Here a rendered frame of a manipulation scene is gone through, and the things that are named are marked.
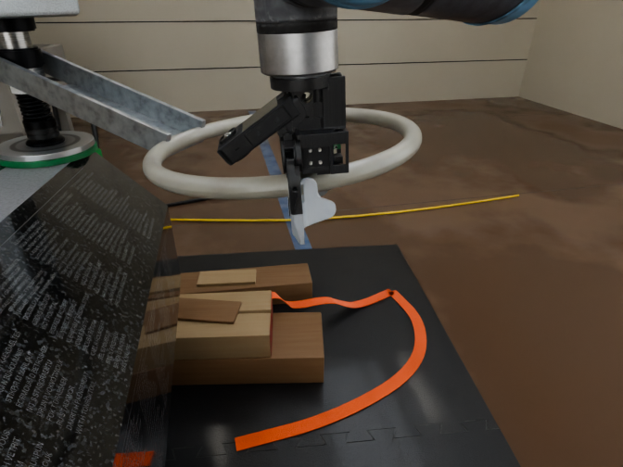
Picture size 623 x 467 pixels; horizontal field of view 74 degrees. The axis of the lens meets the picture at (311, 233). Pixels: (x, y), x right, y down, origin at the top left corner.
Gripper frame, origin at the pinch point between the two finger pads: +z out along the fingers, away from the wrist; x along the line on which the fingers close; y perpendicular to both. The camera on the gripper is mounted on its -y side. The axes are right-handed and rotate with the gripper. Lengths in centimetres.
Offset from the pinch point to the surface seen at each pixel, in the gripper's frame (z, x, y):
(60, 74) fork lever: -15, 56, -49
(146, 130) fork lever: -7.5, 30.5, -25.7
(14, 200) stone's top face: 3, 26, -51
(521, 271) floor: 98, 111, 116
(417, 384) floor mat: 93, 47, 40
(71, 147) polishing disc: 0, 50, -49
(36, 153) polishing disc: 0, 46, -55
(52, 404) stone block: 18.7, -9.5, -35.2
